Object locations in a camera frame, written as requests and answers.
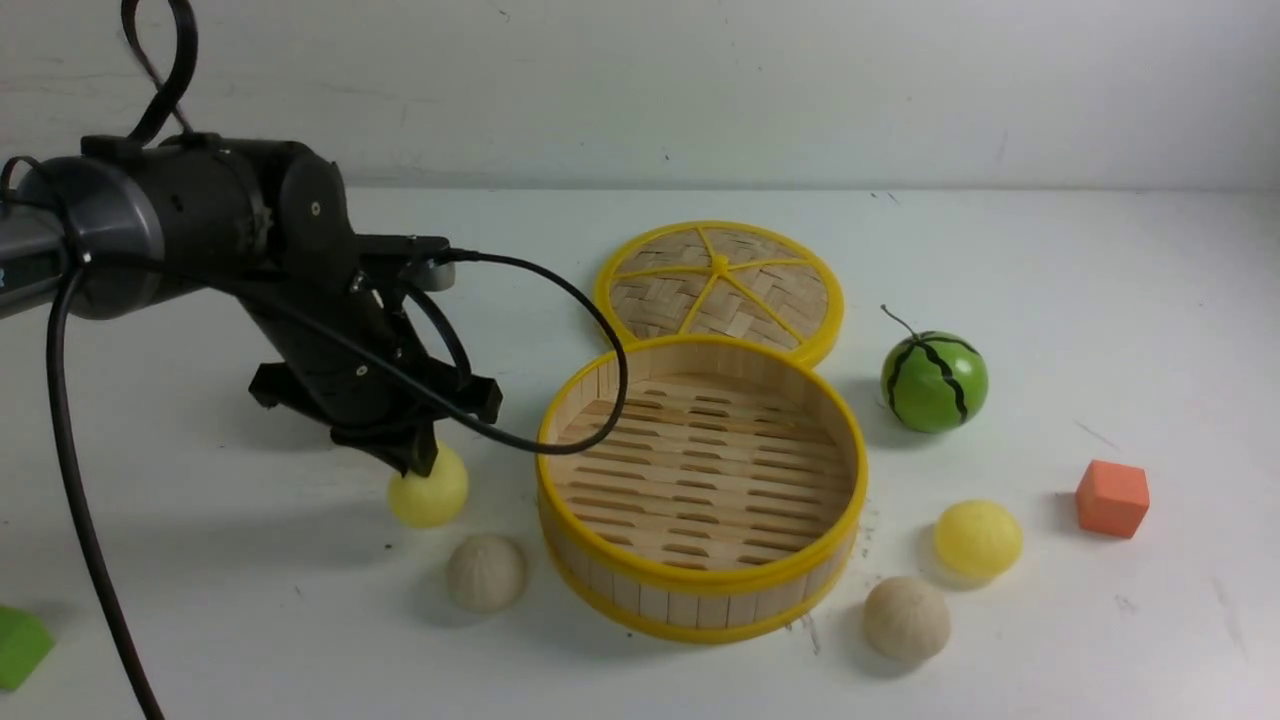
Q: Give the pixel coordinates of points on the green toy block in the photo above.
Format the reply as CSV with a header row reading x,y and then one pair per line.
x,y
25,643

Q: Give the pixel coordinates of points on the woven bamboo steamer lid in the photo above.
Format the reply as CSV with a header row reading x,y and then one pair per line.
x,y
723,279

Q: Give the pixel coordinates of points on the green toy watermelon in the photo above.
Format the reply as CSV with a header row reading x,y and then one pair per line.
x,y
933,381

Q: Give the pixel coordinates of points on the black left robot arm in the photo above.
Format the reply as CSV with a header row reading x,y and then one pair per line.
x,y
265,216

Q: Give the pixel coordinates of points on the bamboo steamer tray yellow rim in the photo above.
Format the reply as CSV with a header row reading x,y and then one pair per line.
x,y
723,505

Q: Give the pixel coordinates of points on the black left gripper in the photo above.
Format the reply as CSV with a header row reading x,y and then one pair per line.
x,y
349,284

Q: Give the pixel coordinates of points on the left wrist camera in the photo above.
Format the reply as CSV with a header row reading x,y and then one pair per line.
x,y
428,274

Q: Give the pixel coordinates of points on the white bun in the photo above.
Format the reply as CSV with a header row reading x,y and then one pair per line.
x,y
486,573
906,620

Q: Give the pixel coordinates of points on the yellow bun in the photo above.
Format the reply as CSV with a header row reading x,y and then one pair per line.
x,y
978,539
420,502

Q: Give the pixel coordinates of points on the orange foam cube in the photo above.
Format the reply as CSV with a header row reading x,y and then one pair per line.
x,y
1112,499

